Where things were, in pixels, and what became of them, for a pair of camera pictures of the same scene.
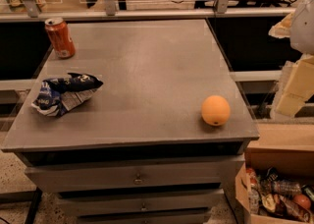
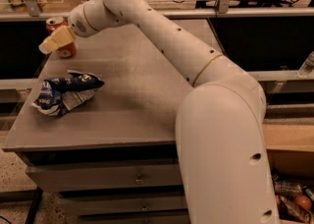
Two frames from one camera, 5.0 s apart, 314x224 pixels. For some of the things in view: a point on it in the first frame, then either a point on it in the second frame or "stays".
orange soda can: (60, 36) stays
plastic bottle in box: (276, 187) stays
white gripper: (304, 27) → (78, 19)
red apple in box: (302, 199) stays
